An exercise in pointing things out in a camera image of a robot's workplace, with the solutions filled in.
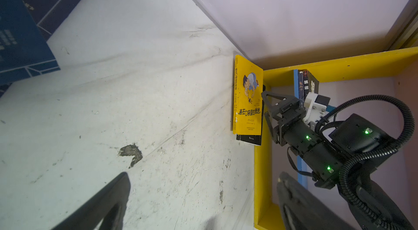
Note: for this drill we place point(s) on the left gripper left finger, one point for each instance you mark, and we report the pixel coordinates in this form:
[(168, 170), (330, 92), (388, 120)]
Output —
[(106, 209)]

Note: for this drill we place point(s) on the blue file near wall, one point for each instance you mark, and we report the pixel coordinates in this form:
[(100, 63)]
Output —
[(24, 51)]

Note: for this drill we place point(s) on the dark old man cover book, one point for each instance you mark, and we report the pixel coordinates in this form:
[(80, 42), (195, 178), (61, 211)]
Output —
[(298, 84)]

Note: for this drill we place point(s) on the yellow cartoon cover book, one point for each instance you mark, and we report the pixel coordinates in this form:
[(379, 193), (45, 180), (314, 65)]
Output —
[(248, 87)]

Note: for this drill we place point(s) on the yellow pink blue bookshelf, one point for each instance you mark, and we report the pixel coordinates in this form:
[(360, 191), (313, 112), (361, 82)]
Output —
[(267, 215)]

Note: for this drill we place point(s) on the black wolf cover book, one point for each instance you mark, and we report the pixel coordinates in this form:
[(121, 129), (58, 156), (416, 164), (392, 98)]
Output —
[(310, 83)]

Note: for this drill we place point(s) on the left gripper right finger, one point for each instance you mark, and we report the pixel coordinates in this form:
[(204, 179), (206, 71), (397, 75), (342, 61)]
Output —
[(300, 210)]

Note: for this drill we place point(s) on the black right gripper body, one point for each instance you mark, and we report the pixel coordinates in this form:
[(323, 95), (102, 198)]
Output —
[(285, 121)]

